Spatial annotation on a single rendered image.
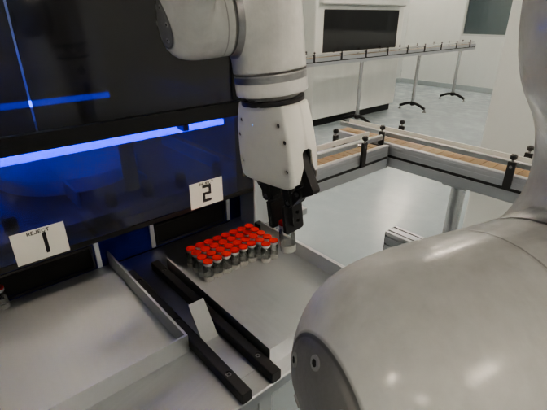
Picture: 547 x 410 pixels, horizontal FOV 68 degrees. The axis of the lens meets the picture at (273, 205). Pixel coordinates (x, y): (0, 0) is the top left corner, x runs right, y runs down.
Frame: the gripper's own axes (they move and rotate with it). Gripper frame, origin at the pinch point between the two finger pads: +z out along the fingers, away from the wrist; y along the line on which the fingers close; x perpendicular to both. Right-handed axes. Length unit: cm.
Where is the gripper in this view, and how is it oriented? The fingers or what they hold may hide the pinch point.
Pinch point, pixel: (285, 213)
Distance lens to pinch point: 54.2
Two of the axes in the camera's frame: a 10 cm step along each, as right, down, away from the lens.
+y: 6.6, 2.5, -7.1
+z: 1.1, 9.0, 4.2
